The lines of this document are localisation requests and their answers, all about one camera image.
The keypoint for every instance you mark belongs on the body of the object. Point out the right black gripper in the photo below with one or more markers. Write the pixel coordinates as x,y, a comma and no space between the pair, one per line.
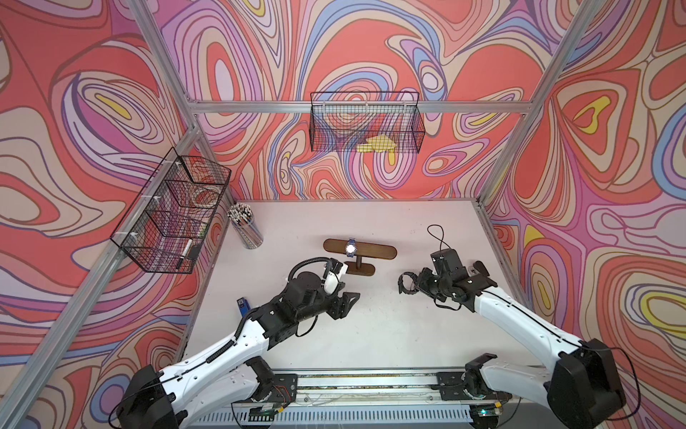
422,278

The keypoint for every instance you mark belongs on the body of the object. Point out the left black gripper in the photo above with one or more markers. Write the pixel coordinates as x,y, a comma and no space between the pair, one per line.
339,306

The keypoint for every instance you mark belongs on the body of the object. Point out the black watch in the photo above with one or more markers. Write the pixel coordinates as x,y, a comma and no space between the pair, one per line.
408,283

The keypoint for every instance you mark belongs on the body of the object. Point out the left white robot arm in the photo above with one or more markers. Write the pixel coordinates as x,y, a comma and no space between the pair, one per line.
233,369

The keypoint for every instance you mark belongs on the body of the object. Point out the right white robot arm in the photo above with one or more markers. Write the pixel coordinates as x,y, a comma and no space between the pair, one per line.
578,381

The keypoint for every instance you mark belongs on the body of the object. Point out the brown wooden watch stand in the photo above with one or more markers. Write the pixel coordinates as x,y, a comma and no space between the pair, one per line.
364,250

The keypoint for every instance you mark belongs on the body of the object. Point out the blue stapler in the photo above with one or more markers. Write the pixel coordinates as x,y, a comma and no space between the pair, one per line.
243,306

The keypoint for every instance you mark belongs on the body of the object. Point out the yellow paper in basket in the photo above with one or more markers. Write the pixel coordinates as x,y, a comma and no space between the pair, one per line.
377,144

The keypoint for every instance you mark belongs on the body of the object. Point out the white marker in basket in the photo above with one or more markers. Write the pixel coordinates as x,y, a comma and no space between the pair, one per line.
183,254

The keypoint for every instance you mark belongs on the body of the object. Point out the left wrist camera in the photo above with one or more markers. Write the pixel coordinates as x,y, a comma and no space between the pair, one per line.
333,273

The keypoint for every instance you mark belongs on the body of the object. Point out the black wire basket back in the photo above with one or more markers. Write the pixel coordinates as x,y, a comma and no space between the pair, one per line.
339,120

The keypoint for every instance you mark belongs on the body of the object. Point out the black wire basket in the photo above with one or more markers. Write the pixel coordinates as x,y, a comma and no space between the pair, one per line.
178,202
339,120

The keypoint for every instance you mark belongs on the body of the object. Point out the black wire basket left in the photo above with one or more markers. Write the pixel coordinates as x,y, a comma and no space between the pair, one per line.
178,202

